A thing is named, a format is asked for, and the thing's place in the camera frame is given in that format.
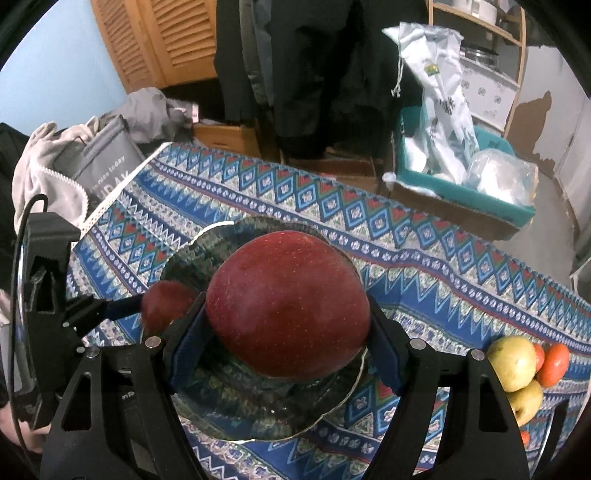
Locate wooden shelf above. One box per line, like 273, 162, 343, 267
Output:
427, 0, 527, 139

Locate orange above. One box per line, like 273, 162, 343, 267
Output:
536, 342, 571, 388

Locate teal box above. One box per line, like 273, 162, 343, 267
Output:
383, 108, 539, 241

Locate grey fabric bag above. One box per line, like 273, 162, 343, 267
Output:
51, 114, 146, 201

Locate black cable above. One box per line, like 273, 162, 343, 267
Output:
9, 194, 49, 480

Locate white cloth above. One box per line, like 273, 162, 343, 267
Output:
11, 117, 100, 232

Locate clear plastic bag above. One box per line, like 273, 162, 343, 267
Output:
464, 150, 539, 206

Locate grey garment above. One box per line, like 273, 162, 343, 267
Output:
108, 87, 195, 144

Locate wooden louvered cabinet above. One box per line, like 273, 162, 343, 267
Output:
90, 0, 218, 93

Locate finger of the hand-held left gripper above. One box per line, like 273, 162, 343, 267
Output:
104, 295, 146, 320

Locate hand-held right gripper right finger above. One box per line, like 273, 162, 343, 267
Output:
365, 299, 532, 480

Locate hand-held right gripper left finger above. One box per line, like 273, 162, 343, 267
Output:
41, 292, 222, 480

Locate glass plate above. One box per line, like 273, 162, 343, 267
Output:
140, 219, 370, 444

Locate blue patterned tablecloth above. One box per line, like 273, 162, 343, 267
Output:
65, 141, 583, 480

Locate dark hanging clothes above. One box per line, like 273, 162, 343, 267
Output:
215, 0, 428, 158

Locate white printed bag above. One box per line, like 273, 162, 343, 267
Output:
382, 23, 481, 183

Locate metal pot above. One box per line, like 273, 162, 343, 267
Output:
462, 44, 499, 70

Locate red apple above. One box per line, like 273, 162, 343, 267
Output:
141, 281, 199, 335
205, 231, 371, 379

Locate person's left hand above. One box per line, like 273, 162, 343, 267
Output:
0, 406, 51, 455

